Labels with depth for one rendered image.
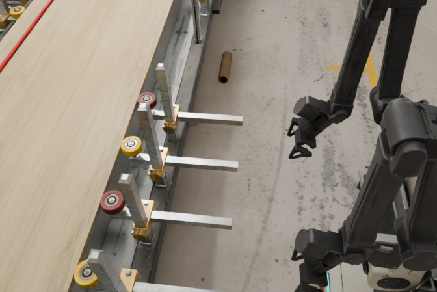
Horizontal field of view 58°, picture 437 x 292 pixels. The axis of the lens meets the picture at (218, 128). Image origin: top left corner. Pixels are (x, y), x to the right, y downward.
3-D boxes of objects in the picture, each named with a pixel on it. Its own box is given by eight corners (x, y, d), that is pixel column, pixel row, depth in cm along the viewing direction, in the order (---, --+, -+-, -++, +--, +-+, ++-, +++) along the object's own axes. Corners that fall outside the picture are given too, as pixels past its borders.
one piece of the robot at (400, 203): (395, 194, 135) (417, 156, 119) (411, 273, 117) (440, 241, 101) (347, 190, 137) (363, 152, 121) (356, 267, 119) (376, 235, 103)
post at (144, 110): (167, 183, 164) (149, 101, 128) (165, 189, 162) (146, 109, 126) (158, 181, 165) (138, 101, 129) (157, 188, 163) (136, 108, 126)
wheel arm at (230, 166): (238, 166, 157) (238, 160, 153) (237, 173, 154) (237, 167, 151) (132, 158, 161) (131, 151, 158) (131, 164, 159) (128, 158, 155)
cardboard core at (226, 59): (232, 51, 319) (228, 75, 300) (232, 59, 325) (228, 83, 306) (222, 51, 320) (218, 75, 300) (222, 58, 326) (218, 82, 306)
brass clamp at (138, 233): (157, 207, 145) (155, 200, 141) (149, 241, 136) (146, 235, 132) (141, 205, 146) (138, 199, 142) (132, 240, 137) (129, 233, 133)
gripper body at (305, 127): (296, 144, 126) (311, 132, 120) (294, 119, 132) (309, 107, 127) (313, 150, 128) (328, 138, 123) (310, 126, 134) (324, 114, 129)
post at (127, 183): (155, 243, 152) (132, 172, 116) (153, 252, 149) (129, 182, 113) (147, 242, 152) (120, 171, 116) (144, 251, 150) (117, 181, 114)
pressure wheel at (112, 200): (108, 227, 139) (100, 211, 131) (106, 209, 145) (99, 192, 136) (131, 222, 141) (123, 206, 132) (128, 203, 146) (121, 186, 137)
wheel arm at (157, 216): (232, 222, 140) (232, 216, 137) (231, 231, 138) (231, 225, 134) (114, 211, 144) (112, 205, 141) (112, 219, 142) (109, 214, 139)
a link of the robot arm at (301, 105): (350, 116, 114) (347, 95, 120) (318, 99, 111) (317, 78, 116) (322, 136, 123) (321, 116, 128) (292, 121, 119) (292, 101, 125)
